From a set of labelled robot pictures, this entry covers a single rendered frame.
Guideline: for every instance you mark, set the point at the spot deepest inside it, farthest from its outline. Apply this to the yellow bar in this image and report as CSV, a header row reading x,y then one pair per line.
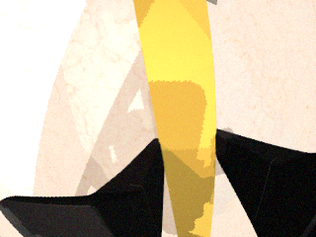
x,y
177,49

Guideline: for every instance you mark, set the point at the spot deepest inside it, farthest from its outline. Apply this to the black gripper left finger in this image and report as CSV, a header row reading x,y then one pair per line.
x,y
129,205

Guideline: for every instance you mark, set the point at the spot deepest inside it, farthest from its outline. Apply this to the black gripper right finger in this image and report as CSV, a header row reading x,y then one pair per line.
x,y
275,184

